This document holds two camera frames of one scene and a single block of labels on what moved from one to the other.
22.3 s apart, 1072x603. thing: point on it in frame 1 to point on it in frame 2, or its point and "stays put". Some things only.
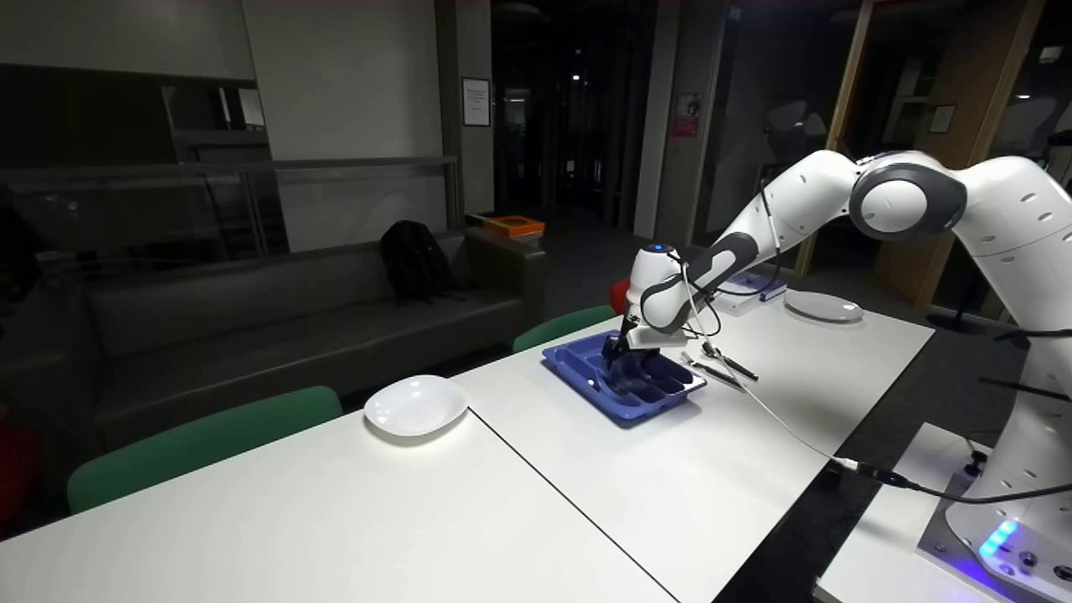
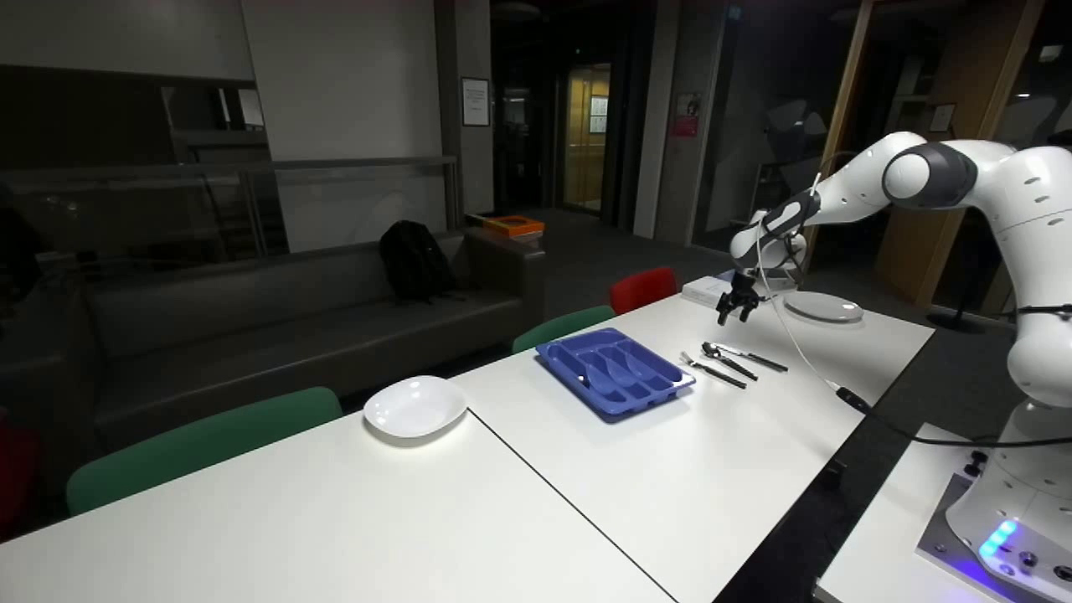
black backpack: x=414 y=261 stays put
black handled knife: x=716 y=372 stays put
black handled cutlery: x=716 y=353 stays put
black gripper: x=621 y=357 to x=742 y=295
